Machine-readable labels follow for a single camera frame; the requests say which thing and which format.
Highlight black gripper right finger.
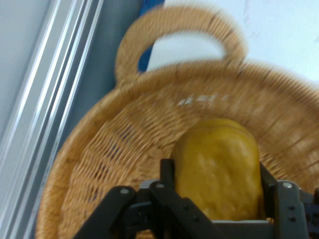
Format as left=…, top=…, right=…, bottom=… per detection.
left=259, top=161, right=319, bottom=239

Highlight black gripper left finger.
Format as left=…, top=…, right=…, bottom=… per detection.
left=73, top=158, right=225, bottom=239

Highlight woven wicker basket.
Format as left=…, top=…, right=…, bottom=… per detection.
left=34, top=4, right=319, bottom=239

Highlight horizontal aluminium frame rail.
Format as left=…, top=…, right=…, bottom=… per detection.
left=0, top=0, right=105, bottom=239

